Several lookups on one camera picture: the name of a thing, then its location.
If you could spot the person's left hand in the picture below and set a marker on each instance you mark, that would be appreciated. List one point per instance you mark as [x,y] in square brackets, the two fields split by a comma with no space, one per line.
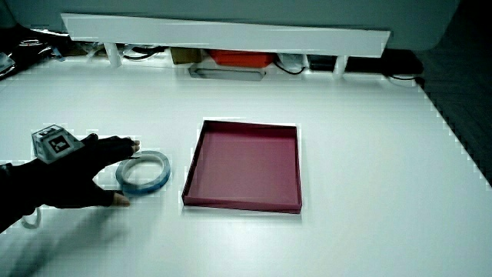
[73,177]

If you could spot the blue tape roll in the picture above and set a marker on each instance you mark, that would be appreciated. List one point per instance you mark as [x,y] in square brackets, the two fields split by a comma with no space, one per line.
[147,188]

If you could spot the person's left forearm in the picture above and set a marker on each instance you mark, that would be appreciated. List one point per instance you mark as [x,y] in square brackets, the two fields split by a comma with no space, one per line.
[15,192]

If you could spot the pile of dark equipment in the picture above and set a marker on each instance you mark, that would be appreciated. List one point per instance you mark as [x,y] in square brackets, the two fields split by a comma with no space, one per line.
[27,48]

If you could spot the brown cardboard box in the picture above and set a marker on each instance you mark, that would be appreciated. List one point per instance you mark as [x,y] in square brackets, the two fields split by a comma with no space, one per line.
[185,55]

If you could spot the maroon shallow box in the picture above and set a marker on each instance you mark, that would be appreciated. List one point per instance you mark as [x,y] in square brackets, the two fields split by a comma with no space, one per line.
[246,169]

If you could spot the grey metal tray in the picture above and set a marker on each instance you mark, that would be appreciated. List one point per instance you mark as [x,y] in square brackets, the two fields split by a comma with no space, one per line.
[227,74]

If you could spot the white raised shelf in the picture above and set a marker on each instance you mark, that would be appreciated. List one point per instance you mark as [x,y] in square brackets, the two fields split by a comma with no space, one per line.
[215,34]

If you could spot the red box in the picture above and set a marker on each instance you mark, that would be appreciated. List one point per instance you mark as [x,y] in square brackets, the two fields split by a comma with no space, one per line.
[241,58]

